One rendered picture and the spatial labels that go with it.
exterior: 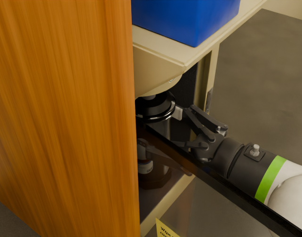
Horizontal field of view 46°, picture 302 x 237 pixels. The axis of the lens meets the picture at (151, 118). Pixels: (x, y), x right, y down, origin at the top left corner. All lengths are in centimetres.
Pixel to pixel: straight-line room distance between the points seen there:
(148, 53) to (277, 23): 140
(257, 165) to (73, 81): 38
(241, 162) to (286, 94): 71
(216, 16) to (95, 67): 15
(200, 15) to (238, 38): 122
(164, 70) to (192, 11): 7
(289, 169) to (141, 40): 36
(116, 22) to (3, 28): 17
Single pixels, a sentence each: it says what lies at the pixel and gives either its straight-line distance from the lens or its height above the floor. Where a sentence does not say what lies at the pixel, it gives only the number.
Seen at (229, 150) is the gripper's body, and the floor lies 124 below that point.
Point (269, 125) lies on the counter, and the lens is 117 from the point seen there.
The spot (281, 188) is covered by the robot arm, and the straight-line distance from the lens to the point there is 51.
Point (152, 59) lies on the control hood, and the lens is 39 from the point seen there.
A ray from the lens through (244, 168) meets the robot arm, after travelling 63.
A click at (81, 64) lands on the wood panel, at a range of 34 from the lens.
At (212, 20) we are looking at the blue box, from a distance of 40.
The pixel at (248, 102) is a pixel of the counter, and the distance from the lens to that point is 124.
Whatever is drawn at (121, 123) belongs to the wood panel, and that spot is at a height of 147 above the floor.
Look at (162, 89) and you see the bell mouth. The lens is 63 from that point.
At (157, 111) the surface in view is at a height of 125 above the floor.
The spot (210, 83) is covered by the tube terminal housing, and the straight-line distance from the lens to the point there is 77.
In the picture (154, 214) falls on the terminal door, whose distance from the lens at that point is 59.
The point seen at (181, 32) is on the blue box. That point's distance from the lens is 39.
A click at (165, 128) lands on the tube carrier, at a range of 73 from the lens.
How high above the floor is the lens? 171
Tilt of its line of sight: 43 degrees down
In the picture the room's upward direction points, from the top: straight up
